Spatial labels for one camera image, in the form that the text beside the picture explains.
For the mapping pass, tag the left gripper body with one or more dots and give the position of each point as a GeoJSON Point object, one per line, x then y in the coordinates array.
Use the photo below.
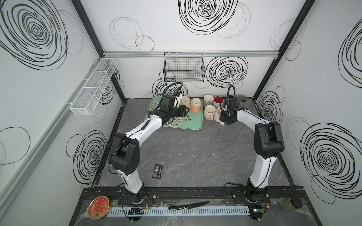
{"type": "Point", "coordinates": [176, 112]}

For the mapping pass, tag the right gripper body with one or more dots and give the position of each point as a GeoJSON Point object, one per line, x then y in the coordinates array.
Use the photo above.
{"type": "Point", "coordinates": [224, 117]}

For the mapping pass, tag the speckled cream mug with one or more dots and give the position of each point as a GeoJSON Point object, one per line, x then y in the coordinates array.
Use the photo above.
{"type": "Point", "coordinates": [185, 100]}

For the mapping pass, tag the cream white mug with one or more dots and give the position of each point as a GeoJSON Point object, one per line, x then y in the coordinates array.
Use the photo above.
{"type": "Point", "coordinates": [218, 102]}

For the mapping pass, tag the grey brown mug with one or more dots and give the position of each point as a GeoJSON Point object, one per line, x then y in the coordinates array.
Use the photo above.
{"type": "Point", "coordinates": [242, 100]}

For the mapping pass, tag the green floral tray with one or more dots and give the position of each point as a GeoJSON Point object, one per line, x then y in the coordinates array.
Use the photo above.
{"type": "Point", "coordinates": [193, 121]}

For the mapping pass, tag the pink mug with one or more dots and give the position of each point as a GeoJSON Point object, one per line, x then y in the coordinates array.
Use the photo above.
{"type": "Point", "coordinates": [209, 112]}

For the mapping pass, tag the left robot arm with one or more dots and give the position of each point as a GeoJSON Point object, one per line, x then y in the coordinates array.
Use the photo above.
{"type": "Point", "coordinates": [124, 154]}

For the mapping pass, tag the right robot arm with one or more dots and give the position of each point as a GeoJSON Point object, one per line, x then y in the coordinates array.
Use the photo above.
{"type": "Point", "coordinates": [268, 143]}

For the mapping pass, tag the white mesh shelf basket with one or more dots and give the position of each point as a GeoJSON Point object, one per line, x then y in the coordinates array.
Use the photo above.
{"type": "Point", "coordinates": [97, 88]}

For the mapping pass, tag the black knife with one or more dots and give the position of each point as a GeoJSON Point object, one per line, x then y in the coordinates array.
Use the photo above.
{"type": "Point", "coordinates": [188, 206]}

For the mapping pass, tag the red round tin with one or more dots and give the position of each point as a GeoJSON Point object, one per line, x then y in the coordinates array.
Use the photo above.
{"type": "Point", "coordinates": [99, 208]}

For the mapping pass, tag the black wire basket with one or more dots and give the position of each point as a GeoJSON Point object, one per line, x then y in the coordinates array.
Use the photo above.
{"type": "Point", "coordinates": [184, 66]}

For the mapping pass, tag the white slotted cable duct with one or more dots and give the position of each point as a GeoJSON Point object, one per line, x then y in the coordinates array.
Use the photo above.
{"type": "Point", "coordinates": [165, 212]}

